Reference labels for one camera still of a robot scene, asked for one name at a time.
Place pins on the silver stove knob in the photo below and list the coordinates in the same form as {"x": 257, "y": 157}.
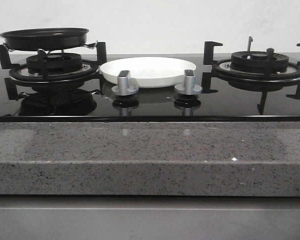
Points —
{"x": 124, "y": 87}
{"x": 189, "y": 86}

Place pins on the black pan support grate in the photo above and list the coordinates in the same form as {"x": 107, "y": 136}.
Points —
{"x": 47, "y": 83}
{"x": 255, "y": 82}

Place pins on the black right pan support grate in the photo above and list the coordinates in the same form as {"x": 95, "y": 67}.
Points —
{"x": 255, "y": 82}

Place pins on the black left pan support grate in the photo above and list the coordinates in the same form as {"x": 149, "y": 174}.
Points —
{"x": 47, "y": 83}

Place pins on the white round plate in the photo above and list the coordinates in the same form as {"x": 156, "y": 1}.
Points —
{"x": 148, "y": 72}

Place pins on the grey cabinet front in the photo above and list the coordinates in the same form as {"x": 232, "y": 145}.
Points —
{"x": 149, "y": 218}

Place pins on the silver left stove knob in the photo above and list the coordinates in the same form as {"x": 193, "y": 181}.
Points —
{"x": 124, "y": 87}

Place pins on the black glass cooktop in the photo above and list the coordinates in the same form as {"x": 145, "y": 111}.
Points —
{"x": 222, "y": 100}

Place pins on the black left gas burner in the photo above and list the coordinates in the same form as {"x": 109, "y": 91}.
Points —
{"x": 56, "y": 63}

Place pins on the black right gas burner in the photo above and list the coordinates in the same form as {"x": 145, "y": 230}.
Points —
{"x": 257, "y": 61}

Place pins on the black frying pan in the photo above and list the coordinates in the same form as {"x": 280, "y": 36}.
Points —
{"x": 48, "y": 39}

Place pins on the silver right stove knob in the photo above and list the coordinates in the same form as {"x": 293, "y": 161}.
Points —
{"x": 189, "y": 86}

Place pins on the black gas burner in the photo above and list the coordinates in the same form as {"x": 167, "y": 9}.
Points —
{"x": 257, "y": 61}
{"x": 56, "y": 63}

